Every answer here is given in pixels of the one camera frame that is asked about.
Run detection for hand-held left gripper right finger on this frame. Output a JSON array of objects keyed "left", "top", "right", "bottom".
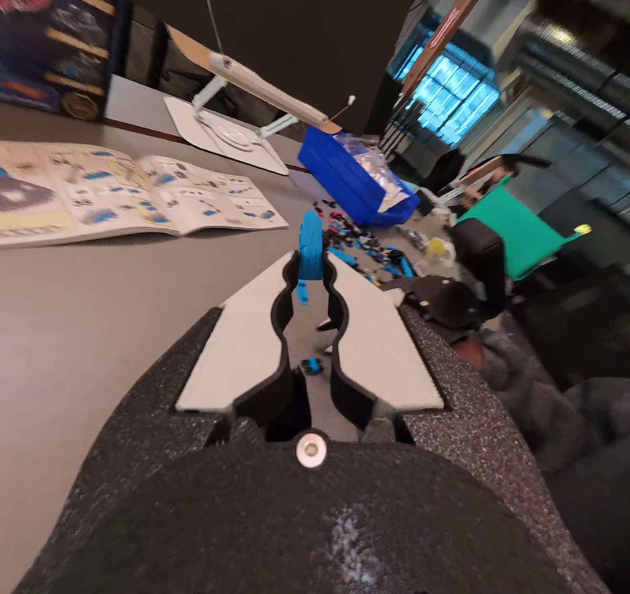
[{"left": 323, "top": 252, "right": 446, "bottom": 431}]

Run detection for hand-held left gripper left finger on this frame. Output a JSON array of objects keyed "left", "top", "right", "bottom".
[{"left": 175, "top": 251, "right": 313, "bottom": 440}]

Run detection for pile of small building pieces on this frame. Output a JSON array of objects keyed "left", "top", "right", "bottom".
[{"left": 312, "top": 199, "right": 420, "bottom": 286}]

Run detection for person's right forearm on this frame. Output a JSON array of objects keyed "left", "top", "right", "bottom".
[{"left": 472, "top": 327, "right": 574, "bottom": 410}]

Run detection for person's right hand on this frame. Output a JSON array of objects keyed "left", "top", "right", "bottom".
[{"left": 449, "top": 335, "right": 484, "bottom": 372}]

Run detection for clear bag yellow tape roll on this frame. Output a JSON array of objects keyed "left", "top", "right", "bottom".
[{"left": 425, "top": 236, "right": 457, "bottom": 263}]

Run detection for green plastic bin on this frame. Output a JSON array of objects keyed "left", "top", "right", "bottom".
[{"left": 454, "top": 175, "right": 592, "bottom": 283}]

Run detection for black office chair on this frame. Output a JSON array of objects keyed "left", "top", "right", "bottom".
[{"left": 422, "top": 148, "right": 467, "bottom": 197}]

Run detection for blue plastic bin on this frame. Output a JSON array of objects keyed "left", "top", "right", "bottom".
[{"left": 297, "top": 126, "right": 422, "bottom": 227}]

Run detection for clear plastic bags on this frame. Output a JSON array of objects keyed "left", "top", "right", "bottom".
[{"left": 334, "top": 133, "right": 412, "bottom": 212}]

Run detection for open instruction booklet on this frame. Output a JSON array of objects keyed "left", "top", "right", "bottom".
[{"left": 0, "top": 140, "right": 290, "bottom": 249}]

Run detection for person's dark grey jacket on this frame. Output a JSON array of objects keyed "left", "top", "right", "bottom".
[{"left": 492, "top": 328, "right": 630, "bottom": 594}]

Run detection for white folding stand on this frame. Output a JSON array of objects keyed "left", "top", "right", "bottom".
[{"left": 162, "top": 0, "right": 358, "bottom": 177}]

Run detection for black flat device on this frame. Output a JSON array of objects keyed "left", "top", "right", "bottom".
[{"left": 127, "top": 0, "right": 425, "bottom": 135}]

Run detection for tan wooden board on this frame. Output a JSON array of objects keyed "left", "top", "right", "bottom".
[{"left": 166, "top": 22, "right": 344, "bottom": 135}]

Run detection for dark blue toy box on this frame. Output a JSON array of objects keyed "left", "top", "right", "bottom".
[{"left": 0, "top": 0, "right": 125, "bottom": 122}]

